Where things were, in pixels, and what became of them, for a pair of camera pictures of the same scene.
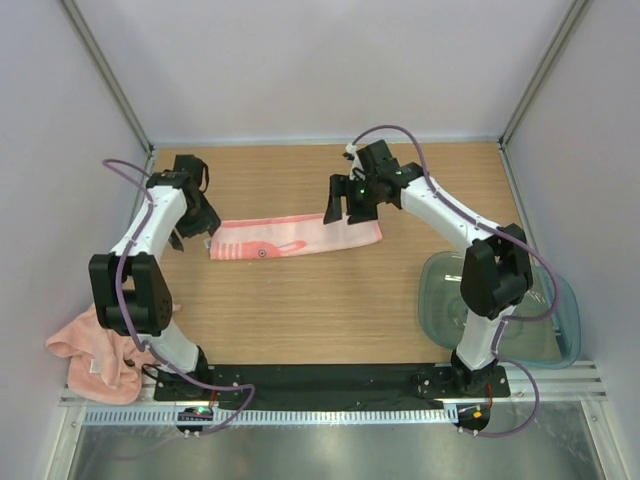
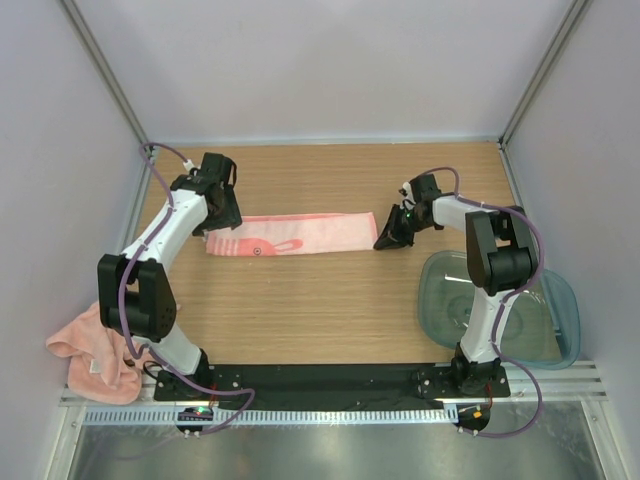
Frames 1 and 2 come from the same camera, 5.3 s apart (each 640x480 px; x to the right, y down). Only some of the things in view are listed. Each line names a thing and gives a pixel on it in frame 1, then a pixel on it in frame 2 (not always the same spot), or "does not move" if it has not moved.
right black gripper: (344, 185) -> (393, 236)
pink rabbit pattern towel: (279, 235) does not move
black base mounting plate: (329, 386) does not move
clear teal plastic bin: (542, 332) does not move
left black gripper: (208, 222) -> (230, 218)
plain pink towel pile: (102, 364) does not move
